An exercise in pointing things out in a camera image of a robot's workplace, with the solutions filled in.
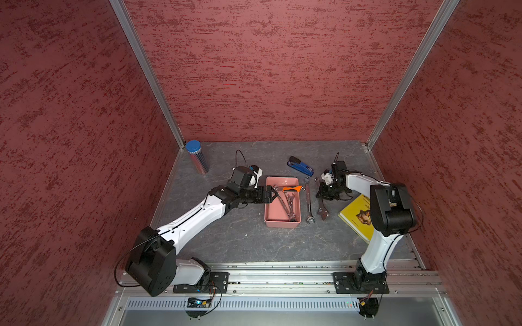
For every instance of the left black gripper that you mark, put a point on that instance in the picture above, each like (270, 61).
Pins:
(259, 198)

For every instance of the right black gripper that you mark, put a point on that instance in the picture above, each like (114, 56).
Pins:
(323, 193)

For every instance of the pink plastic storage box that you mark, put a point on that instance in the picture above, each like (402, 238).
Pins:
(276, 213)

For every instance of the orange handled adjustable wrench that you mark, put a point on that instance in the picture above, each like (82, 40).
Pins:
(287, 189)

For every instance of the long silver combination wrench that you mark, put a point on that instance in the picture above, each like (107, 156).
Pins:
(310, 218)

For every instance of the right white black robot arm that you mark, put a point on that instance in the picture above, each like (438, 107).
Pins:
(391, 214)

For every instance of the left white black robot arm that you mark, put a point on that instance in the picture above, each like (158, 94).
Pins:
(153, 261)

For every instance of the silver wrench in box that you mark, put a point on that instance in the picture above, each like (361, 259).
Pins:
(290, 197)

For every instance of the yellow book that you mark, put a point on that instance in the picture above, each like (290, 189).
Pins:
(357, 215)

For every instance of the blue black stapler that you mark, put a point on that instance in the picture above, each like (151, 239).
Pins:
(300, 166)

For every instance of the blue capped pencil tube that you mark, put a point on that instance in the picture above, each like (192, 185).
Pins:
(194, 150)

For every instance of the right circuit board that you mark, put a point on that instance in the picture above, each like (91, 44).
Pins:
(369, 307)

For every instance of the circuit board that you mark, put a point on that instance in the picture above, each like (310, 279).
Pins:
(369, 307)
(194, 302)

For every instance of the left circuit board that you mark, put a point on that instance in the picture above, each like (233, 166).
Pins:
(194, 302)

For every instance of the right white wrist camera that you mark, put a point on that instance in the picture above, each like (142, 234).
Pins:
(327, 177)

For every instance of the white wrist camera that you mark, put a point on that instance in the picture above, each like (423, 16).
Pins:
(327, 177)
(257, 173)

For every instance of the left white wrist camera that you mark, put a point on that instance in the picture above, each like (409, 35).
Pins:
(257, 173)

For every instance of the aluminium front rail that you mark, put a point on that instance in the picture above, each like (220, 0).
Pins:
(405, 278)

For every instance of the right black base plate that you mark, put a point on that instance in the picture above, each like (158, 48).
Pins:
(360, 283)

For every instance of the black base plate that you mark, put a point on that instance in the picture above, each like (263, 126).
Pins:
(360, 283)
(209, 281)

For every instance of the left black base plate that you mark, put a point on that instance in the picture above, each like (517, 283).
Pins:
(209, 281)

